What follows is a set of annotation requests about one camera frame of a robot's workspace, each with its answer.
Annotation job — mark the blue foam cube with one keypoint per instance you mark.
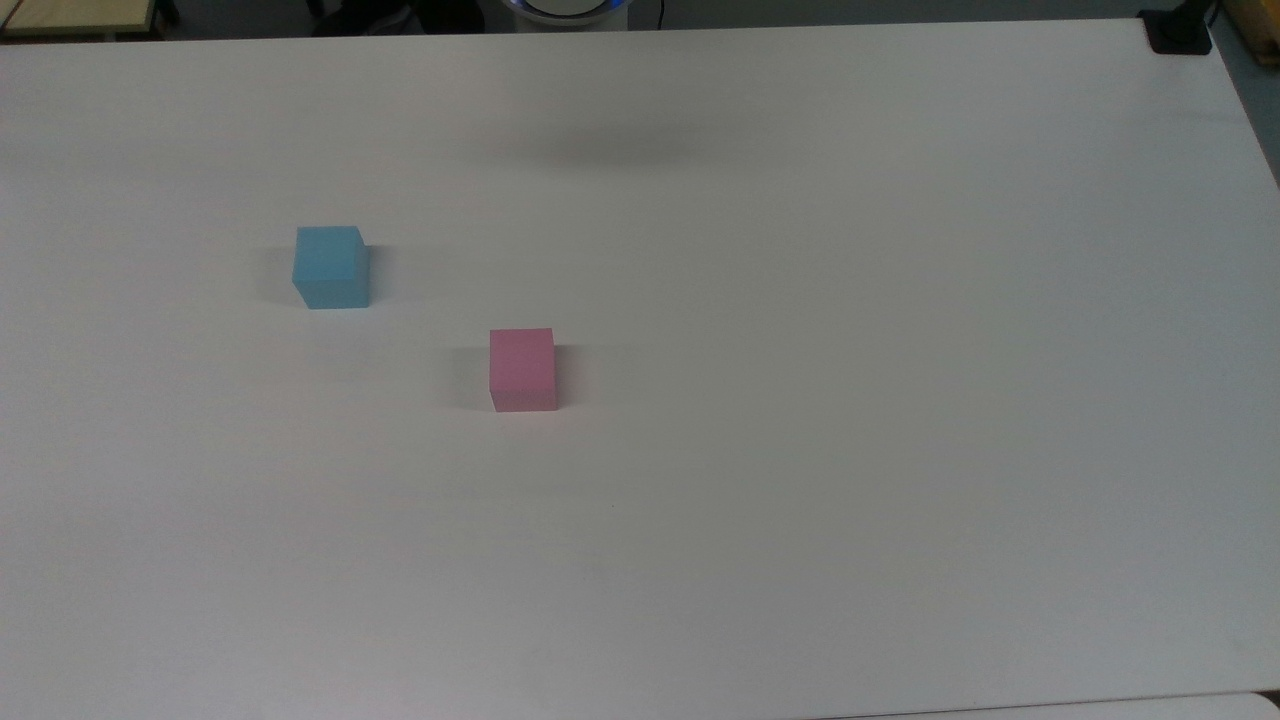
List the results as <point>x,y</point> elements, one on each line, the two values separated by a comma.
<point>330,265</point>

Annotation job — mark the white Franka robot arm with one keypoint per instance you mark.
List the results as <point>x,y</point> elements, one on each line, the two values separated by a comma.
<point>566,24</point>

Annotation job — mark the pink foam cube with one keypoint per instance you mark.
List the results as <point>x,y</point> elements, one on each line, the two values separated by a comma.
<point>522,370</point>

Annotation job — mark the black table clamp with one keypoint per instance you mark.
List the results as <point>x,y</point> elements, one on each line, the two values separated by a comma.
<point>1180,36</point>

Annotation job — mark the light wooden board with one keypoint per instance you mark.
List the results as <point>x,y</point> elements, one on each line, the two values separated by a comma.
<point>70,15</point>

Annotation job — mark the wooden furniture edge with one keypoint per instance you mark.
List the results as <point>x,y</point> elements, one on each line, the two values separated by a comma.
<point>1260,20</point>

